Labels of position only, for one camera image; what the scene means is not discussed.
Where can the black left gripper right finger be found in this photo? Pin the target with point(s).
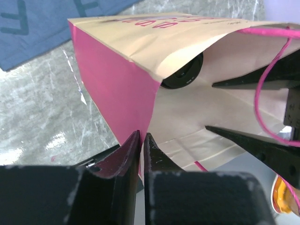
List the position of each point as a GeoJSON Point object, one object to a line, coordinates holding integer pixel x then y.
{"type": "Point", "coordinates": [177, 197]}

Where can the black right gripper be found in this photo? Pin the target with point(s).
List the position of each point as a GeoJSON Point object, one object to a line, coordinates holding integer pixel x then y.
{"type": "Point", "coordinates": [291, 110]}

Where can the blue letter placemat cloth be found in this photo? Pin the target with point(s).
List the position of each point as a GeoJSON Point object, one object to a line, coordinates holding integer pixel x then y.
{"type": "Point", "coordinates": [29, 28]}

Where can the black coffee cup lid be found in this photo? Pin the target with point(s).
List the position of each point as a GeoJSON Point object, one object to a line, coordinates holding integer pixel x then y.
{"type": "Point", "coordinates": [185, 75]}

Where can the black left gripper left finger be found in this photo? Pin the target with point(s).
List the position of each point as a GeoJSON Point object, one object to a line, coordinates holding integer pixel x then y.
{"type": "Point", "coordinates": [102, 194]}

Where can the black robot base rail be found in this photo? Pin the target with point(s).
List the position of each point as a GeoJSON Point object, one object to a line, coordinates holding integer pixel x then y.
{"type": "Point", "coordinates": [98, 159]}

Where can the kraft paper takeout bag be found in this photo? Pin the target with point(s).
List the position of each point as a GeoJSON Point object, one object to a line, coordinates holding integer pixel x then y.
{"type": "Point", "coordinates": [123, 60]}

